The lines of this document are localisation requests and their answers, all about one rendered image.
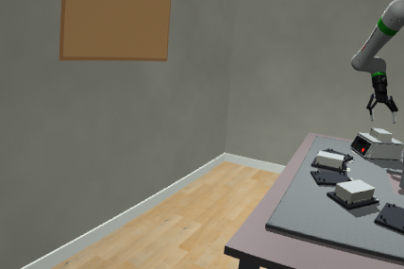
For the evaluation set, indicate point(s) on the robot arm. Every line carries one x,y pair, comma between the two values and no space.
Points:
388,25

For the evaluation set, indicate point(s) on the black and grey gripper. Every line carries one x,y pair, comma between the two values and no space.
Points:
381,96

